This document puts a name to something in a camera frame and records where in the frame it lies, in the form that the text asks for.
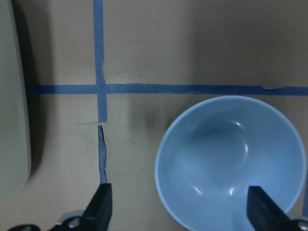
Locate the beige toaster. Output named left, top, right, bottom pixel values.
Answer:
left=0, top=0, right=31, bottom=206

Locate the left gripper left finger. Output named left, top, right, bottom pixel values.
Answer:
left=83, top=183, right=113, bottom=231

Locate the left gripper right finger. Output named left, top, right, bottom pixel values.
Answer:
left=247, top=186, right=293, bottom=231

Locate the blue bowl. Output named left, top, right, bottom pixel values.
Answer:
left=154, top=96, right=307, bottom=231

